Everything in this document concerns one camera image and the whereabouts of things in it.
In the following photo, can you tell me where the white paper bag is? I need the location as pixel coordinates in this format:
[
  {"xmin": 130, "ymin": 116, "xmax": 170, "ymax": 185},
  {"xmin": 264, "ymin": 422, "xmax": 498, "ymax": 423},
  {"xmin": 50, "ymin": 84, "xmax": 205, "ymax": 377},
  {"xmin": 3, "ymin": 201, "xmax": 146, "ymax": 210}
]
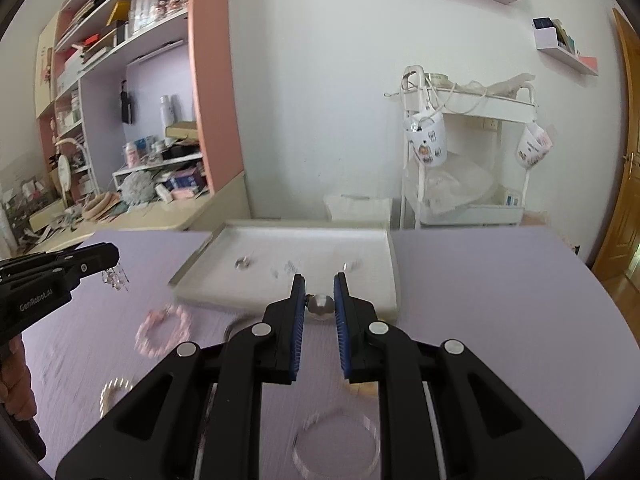
[{"xmin": 324, "ymin": 194, "xmax": 392, "ymax": 223}]

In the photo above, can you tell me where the clear acrylic bangle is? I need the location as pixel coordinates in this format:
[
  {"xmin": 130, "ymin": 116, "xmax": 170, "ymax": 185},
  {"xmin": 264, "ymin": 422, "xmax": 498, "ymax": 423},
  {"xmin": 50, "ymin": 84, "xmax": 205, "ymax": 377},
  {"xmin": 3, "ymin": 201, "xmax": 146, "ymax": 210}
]
[{"xmin": 292, "ymin": 407, "xmax": 381, "ymax": 478}]

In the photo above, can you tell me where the pink and white wall shelf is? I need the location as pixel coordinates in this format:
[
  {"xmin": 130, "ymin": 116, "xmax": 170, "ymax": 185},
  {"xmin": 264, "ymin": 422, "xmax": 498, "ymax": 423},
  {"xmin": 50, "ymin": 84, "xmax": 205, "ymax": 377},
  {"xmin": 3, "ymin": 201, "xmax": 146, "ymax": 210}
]
[{"xmin": 532, "ymin": 16, "xmax": 600, "ymax": 77}]

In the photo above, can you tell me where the small printed white hanging cup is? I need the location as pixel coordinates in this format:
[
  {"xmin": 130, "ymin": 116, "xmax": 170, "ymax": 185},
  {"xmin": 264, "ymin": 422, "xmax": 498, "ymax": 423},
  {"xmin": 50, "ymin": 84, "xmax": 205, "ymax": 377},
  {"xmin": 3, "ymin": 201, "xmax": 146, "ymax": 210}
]
[{"xmin": 516, "ymin": 122, "xmax": 556, "ymax": 167}]

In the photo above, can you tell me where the pink shelf unit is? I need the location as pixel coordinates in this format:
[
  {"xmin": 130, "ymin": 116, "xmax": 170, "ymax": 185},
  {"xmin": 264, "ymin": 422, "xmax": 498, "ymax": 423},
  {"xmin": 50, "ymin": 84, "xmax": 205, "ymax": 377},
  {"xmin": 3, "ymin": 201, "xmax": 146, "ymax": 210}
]
[{"xmin": 35, "ymin": 0, "xmax": 246, "ymax": 201}]

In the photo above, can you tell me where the clear plastic bag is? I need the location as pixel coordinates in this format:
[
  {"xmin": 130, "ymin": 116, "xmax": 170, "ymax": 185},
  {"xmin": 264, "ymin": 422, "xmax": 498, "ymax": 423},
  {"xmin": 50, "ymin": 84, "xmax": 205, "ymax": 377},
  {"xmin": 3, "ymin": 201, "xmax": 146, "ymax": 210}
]
[{"xmin": 425, "ymin": 154, "xmax": 496, "ymax": 211}]

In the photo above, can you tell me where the round standing mirror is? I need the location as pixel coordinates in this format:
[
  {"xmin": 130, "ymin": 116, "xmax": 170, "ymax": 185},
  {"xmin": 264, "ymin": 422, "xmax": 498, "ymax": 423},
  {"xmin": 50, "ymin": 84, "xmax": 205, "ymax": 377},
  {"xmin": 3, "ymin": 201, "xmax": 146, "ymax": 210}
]
[{"xmin": 55, "ymin": 152, "xmax": 73, "ymax": 206}]

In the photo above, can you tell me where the crystal drop earring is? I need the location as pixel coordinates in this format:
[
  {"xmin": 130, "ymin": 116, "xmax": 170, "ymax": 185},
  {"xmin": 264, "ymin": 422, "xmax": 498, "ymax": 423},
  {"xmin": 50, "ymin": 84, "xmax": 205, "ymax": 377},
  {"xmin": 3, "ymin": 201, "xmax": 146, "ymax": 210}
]
[{"xmin": 102, "ymin": 265, "xmax": 132, "ymax": 292}]

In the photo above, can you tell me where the white pearl bracelet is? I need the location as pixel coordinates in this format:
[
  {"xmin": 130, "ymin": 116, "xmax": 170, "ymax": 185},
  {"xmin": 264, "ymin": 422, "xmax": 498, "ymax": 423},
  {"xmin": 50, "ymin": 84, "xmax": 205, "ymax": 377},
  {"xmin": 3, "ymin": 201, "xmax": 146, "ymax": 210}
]
[{"xmin": 100, "ymin": 377, "xmax": 135, "ymax": 417}]

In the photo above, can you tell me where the black hanging pouch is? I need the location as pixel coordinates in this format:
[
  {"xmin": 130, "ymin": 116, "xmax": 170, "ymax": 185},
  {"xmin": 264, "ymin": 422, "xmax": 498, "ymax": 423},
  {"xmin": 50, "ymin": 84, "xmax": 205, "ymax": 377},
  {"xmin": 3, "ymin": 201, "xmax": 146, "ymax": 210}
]
[{"xmin": 120, "ymin": 80, "xmax": 136, "ymax": 125}]

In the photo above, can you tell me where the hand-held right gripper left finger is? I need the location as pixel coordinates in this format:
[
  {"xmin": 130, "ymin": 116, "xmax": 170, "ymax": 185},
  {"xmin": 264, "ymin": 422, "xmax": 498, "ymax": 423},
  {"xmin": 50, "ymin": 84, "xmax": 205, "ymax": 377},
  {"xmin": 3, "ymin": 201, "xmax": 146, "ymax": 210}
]
[{"xmin": 55, "ymin": 274, "xmax": 307, "ymax": 480}]

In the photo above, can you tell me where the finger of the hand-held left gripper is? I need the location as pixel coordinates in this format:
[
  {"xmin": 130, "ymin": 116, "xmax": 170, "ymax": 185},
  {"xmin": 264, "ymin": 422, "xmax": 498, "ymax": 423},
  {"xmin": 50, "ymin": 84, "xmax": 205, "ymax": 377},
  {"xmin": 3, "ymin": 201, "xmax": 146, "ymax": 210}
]
[{"xmin": 0, "ymin": 242, "xmax": 121, "ymax": 293}]

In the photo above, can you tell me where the pearl earring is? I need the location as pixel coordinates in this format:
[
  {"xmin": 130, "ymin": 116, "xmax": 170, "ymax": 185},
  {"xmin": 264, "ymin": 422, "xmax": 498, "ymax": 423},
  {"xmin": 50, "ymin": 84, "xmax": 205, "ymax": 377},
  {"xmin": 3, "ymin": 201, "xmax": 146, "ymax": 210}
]
[{"xmin": 306, "ymin": 294, "xmax": 335, "ymax": 321}]

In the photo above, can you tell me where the flat cardboard box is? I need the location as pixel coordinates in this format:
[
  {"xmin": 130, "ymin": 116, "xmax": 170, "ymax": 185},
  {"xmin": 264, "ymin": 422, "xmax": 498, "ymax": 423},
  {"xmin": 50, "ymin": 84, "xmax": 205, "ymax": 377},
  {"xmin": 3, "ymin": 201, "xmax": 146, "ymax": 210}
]
[{"xmin": 165, "ymin": 120, "xmax": 198, "ymax": 140}]

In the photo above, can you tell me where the grey pompom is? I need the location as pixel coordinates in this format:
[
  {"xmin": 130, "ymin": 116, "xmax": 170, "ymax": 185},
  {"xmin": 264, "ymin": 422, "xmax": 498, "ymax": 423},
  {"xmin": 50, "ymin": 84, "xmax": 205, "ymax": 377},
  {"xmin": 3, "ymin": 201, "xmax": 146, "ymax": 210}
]
[{"xmin": 120, "ymin": 169, "xmax": 157, "ymax": 207}]

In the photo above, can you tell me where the white utility cart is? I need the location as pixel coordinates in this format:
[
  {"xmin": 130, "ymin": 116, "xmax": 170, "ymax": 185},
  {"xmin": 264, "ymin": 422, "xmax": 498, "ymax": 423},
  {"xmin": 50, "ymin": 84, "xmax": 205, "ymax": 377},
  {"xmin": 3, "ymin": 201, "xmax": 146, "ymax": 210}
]
[{"xmin": 384, "ymin": 65, "xmax": 541, "ymax": 231}]

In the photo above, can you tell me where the thin silver bangle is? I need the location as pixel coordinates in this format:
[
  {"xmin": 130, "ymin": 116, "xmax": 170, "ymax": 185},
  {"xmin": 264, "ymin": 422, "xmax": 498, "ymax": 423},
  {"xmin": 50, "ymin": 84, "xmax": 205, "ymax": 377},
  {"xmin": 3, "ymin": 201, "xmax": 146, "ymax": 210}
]
[{"xmin": 223, "ymin": 312, "xmax": 266, "ymax": 343}]

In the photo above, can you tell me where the pink bead bracelet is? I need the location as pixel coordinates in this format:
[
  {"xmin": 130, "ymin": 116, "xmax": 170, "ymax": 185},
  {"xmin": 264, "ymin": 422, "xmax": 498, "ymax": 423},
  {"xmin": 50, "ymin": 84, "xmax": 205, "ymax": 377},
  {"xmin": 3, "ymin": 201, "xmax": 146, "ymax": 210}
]
[{"xmin": 135, "ymin": 304, "xmax": 195, "ymax": 359}]

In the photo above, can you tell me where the beige desk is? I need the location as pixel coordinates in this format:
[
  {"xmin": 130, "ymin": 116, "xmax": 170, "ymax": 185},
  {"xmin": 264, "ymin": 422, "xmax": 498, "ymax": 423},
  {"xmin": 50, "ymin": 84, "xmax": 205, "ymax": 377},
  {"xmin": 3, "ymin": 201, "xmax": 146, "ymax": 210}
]
[{"xmin": 20, "ymin": 170, "xmax": 251, "ymax": 256}]

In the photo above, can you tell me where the large printed white hanging cup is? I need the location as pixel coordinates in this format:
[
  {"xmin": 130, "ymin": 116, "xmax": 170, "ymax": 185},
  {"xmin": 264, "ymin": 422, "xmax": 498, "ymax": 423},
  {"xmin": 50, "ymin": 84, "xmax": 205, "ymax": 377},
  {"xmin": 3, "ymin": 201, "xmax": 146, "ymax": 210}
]
[{"xmin": 402, "ymin": 110, "xmax": 448, "ymax": 167}]

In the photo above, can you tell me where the wooden door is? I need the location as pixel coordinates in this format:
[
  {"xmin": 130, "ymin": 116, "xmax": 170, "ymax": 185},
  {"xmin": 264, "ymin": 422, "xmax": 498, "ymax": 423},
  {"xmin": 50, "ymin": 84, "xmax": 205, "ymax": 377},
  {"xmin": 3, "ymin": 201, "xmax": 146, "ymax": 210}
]
[{"xmin": 590, "ymin": 7, "xmax": 640, "ymax": 286}]

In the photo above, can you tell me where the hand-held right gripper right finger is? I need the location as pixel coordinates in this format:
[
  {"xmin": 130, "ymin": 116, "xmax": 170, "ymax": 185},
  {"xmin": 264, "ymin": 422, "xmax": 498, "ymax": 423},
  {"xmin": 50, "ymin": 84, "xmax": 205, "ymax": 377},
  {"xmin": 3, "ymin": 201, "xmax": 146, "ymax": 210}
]
[{"xmin": 334, "ymin": 272, "xmax": 586, "ymax": 480}]

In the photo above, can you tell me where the white shallow jewelry tray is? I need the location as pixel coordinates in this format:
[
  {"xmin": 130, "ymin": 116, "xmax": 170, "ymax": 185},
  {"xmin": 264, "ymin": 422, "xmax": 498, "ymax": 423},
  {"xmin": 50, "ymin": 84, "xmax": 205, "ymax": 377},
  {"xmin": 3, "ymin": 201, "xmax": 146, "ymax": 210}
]
[{"xmin": 167, "ymin": 220, "xmax": 401, "ymax": 325}]

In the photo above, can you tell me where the person's left hand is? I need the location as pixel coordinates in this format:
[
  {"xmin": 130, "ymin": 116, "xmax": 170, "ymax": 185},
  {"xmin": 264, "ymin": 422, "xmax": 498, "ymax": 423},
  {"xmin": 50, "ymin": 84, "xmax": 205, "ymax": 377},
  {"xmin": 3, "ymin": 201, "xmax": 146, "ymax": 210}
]
[{"xmin": 0, "ymin": 335, "xmax": 37, "ymax": 422}]

